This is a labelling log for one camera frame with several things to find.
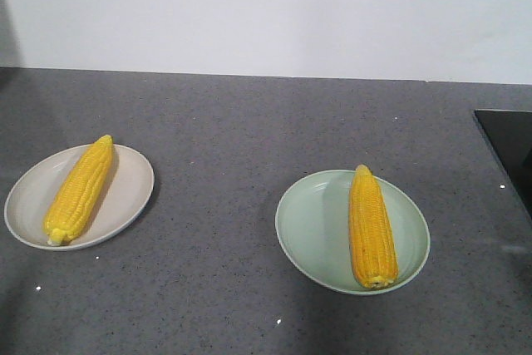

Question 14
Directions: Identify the orange yellow corn cob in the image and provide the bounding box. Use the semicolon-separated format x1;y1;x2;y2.
348;165;398;290

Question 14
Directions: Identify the bright yellow corn cob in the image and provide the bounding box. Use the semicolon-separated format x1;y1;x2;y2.
42;135;114;246

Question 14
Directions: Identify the black glass gas stove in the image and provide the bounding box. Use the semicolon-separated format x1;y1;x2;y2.
474;109;532;215

